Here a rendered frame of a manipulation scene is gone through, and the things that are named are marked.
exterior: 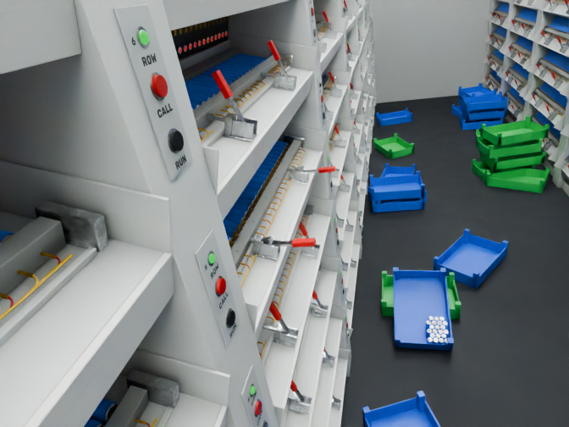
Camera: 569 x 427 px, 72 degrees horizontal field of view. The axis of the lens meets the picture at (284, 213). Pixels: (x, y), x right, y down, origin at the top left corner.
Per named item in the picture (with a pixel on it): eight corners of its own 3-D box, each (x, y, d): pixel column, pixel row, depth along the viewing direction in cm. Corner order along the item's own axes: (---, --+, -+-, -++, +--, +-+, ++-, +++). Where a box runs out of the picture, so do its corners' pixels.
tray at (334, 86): (345, 97, 159) (352, 61, 152) (324, 152, 109) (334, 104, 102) (296, 87, 162) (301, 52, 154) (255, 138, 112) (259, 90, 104)
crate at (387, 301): (453, 285, 172) (454, 271, 168) (460, 319, 155) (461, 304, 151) (382, 284, 180) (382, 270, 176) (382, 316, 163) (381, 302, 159)
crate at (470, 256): (464, 241, 198) (466, 228, 194) (506, 255, 184) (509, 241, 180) (433, 271, 182) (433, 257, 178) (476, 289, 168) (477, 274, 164)
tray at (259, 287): (319, 166, 101) (326, 131, 96) (251, 357, 51) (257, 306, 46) (245, 151, 104) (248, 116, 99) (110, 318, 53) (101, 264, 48)
